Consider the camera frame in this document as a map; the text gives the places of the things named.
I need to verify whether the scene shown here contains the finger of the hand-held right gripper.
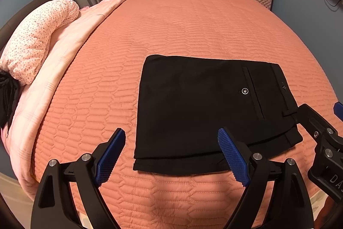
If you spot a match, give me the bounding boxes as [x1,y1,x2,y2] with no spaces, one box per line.
[333,102,343,121]
[296,103,343,158]

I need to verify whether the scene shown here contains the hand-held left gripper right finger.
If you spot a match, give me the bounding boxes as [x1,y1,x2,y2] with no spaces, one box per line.
[218,127,314,229]

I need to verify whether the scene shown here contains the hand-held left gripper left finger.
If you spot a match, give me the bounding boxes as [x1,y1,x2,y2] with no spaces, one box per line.
[31,127,126,229]

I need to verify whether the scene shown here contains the black pants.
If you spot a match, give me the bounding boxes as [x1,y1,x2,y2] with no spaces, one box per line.
[133,55,304,173]

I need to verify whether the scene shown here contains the light pink blanket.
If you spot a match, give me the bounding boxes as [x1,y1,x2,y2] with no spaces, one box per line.
[0,0,130,194]

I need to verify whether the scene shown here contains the black cloth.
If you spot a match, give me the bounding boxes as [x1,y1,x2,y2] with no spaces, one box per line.
[0,71,23,129]

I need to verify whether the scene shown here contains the pink quilted bedspread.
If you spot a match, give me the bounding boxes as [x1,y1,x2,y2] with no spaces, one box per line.
[8,0,339,221]

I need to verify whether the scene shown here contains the pink dotted pillow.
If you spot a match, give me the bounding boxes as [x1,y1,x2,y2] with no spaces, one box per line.
[0,0,80,85]

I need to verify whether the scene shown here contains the dark grey headboard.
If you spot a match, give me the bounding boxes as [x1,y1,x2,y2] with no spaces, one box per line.
[0,0,57,58]

